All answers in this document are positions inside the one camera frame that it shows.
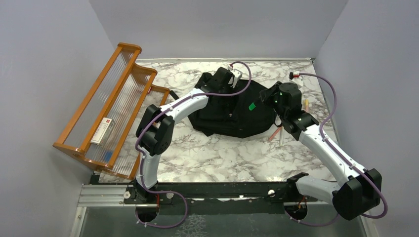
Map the black metal base rail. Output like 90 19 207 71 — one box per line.
124 182 316 215

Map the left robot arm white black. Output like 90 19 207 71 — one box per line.
134 66 243 203

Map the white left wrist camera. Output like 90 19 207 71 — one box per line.
228 69 243 88

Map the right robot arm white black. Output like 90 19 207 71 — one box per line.
259 81 382 220

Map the black student backpack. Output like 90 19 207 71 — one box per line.
188 80 277 138

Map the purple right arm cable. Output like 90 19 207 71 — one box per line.
283 72 389 228

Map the white red small box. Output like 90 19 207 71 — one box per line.
90 118 114 146

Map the green black marker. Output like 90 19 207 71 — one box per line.
249 103 256 111

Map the white pencil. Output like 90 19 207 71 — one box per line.
279 128 285 146

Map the orange pencil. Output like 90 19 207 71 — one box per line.
268 127 282 142

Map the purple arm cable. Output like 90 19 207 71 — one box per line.
134 61 252 230
283 72 389 228

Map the blue eraser in rack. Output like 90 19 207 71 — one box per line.
102 151 113 163

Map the yellow highlighter pen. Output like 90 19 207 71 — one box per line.
304 99 309 112

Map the orange wooden rack shelf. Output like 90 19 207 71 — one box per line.
54 42 169 179

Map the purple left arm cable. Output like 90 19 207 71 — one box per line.
134 61 252 230

